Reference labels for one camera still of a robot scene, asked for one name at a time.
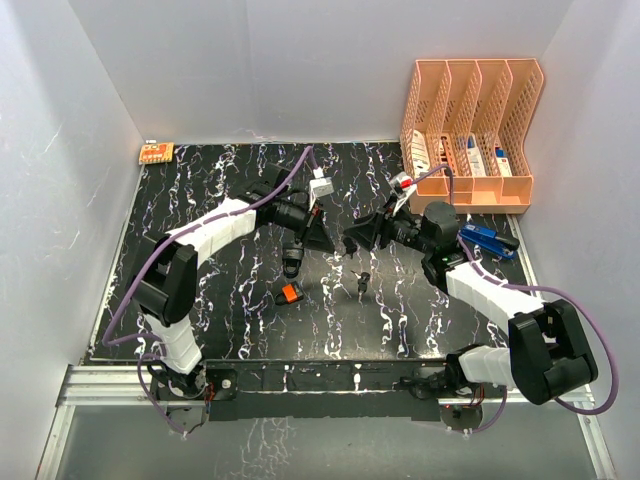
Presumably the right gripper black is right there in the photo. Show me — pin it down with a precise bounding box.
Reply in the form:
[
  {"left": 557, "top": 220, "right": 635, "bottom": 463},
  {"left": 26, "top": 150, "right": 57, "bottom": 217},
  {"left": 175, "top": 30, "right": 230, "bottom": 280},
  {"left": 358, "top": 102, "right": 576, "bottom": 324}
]
[{"left": 345, "top": 194, "right": 435, "bottom": 256}]

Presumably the black key bunch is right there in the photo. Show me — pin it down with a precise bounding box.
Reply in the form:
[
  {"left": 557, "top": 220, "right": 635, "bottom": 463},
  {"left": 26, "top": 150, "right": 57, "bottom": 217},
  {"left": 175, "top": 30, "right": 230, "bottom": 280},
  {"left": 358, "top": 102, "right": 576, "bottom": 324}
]
[
  {"left": 342, "top": 236, "right": 358, "bottom": 259},
  {"left": 351, "top": 270, "right": 371, "bottom": 301}
]

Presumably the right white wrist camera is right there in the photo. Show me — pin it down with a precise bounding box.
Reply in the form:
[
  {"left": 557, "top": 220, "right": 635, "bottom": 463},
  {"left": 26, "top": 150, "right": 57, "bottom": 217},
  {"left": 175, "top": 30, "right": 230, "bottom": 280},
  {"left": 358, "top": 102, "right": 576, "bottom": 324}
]
[{"left": 390, "top": 172, "right": 417, "bottom": 216}]

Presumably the blue stapler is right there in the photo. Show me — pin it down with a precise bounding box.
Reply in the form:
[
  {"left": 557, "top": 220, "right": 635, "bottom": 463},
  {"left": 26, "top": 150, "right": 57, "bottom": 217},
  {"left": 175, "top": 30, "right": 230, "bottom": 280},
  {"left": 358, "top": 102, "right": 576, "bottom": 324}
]
[{"left": 459, "top": 223, "right": 520, "bottom": 259}]

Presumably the orange black padlock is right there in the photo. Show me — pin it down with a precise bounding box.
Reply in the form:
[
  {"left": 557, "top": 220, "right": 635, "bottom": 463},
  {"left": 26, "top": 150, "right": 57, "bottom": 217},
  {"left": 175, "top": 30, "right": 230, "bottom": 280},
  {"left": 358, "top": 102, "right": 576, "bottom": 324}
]
[{"left": 275, "top": 281, "right": 304, "bottom": 306}]

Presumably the orange small card box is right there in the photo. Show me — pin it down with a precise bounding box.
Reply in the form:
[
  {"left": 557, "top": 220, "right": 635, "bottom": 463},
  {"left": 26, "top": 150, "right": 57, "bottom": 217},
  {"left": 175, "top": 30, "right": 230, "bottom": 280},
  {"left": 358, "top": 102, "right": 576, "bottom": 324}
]
[{"left": 138, "top": 142, "right": 175, "bottom": 165}]

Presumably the white blue box in organizer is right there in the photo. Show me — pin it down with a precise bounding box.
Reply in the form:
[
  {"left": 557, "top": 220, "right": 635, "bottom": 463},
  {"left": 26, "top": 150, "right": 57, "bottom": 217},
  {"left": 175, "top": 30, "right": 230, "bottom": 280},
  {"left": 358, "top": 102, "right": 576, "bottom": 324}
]
[{"left": 457, "top": 133, "right": 486, "bottom": 177}]

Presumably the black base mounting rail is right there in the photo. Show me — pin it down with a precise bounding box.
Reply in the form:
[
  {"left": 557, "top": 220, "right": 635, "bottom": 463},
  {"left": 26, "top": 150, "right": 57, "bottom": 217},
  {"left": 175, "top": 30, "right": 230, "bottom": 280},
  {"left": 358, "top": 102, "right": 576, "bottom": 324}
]
[{"left": 146, "top": 359, "right": 502, "bottom": 423}]

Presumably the blue red box in organizer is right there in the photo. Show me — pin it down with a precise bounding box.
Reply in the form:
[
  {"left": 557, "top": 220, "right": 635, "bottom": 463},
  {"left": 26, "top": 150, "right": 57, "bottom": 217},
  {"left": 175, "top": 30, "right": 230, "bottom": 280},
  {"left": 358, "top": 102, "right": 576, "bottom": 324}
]
[{"left": 495, "top": 146, "right": 513, "bottom": 177}]

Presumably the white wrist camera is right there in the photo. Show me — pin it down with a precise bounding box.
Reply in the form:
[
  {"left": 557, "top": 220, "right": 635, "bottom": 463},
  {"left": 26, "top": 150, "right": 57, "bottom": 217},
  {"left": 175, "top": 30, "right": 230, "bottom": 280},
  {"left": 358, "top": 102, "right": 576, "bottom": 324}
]
[
  {"left": 390, "top": 172, "right": 417, "bottom": 216},
  {"left": 309, "top": 177, "right": 334, "bottom": 207}
]

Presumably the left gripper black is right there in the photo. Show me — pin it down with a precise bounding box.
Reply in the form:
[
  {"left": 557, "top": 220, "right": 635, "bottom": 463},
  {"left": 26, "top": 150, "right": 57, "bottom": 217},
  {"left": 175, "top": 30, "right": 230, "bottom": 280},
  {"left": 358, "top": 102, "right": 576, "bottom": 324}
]
[{"left": 274, "top": 199, "right": 336, "bottom": 256}]

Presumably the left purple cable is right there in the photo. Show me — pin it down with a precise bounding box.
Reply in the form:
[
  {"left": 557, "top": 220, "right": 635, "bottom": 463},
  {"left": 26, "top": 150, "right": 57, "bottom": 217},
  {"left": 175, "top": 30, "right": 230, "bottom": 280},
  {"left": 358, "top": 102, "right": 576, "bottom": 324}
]
[{"left": 101, "top": 145, "right": 321, "bottom": 441}]

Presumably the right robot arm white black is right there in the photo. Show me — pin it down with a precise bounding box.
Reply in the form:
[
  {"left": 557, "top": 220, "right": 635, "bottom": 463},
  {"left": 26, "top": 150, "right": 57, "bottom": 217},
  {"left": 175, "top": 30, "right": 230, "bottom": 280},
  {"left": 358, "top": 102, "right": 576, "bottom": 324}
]
[{"left": 345, "top": 202, "right": 598, "bottom": 405}]

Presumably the dark marker in organizer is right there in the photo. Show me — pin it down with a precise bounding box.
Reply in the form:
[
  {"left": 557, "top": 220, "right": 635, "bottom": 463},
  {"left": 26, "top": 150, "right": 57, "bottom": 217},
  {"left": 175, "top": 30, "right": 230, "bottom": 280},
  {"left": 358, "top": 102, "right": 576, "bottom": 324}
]
[{"left": 438, "top": 135, "right": 456, "bottom": 173}]

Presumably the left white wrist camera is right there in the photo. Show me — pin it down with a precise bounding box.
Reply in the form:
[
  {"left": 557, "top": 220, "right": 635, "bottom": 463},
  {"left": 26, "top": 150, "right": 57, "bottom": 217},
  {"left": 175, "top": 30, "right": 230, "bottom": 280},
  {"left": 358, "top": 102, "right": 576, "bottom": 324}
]
[{"left": 309, "top": 177, "right": 334, "bottom": 207}]

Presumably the pink plastic file organizer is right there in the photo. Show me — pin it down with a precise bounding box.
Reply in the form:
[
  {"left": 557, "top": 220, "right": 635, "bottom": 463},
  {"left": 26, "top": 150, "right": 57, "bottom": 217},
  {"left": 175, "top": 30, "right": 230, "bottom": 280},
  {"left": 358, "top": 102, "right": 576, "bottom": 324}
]
[{"left": 400, "top": 58, "right": 544, "bottom": 214}]

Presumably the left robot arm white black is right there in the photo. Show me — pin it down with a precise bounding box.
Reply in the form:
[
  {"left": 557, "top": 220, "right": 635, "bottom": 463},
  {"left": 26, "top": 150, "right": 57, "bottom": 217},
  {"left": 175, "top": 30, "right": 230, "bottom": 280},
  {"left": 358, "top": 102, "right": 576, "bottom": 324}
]
[{"left": 131, "top": 165, "right": 335, "bottom": 399}]

